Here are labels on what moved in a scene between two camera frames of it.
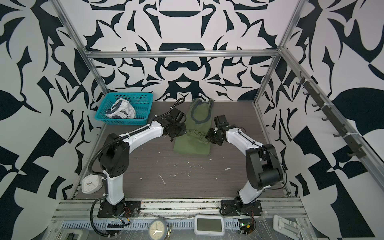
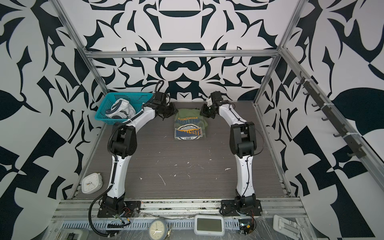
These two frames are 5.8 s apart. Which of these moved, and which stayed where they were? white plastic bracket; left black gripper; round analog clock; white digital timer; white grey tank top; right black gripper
Moved: right black gripper; left black gripper
Stayed: white digital timer; white plastic bracket; round analog clock; white grey tank top
